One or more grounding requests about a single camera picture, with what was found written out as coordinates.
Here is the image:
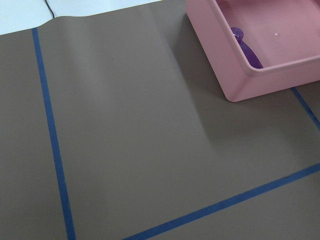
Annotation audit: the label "purple toy block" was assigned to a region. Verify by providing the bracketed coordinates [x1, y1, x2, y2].
[231, 27, 263, 69]

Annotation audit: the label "pink plastic box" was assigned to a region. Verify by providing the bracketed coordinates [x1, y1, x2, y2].
[185, 0, 320, 102]

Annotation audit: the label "brown table mat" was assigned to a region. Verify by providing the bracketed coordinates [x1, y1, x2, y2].
[0, 0, 320, 240]

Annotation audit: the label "blue tape grid lines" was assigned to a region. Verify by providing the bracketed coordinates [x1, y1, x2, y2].
[31, 27, 320, 240]

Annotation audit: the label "black cables behind table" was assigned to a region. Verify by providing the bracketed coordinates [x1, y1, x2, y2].
[44, 0, 56, 20]

